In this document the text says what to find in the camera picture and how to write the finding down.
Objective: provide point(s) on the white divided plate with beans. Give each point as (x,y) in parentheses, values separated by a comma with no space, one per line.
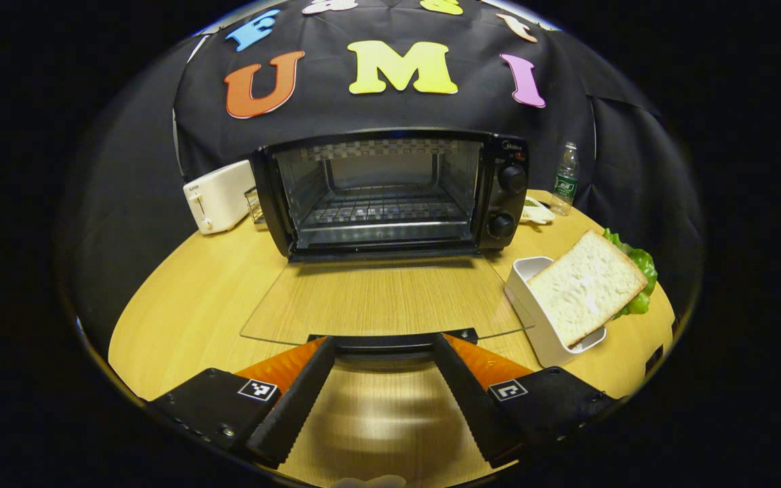
(536,211)

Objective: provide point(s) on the lettuce sandwich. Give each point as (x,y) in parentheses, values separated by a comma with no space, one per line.
(587,285)

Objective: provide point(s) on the black electric oven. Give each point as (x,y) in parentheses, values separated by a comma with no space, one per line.
(499,196)

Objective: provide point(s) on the white plastic tray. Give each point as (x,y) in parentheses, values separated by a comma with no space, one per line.
(533,318)

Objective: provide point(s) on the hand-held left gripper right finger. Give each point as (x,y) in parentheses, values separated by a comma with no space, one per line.
(472,400)

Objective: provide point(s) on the small clear glass container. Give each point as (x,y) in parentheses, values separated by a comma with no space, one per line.
(255,205)

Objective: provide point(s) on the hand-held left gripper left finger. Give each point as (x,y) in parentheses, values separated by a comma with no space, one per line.
(295,400)

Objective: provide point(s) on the clear plastic water bottle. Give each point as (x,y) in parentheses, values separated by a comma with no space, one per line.
(565,183)

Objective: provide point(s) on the white toaster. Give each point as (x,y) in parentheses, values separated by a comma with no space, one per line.
(217,196)

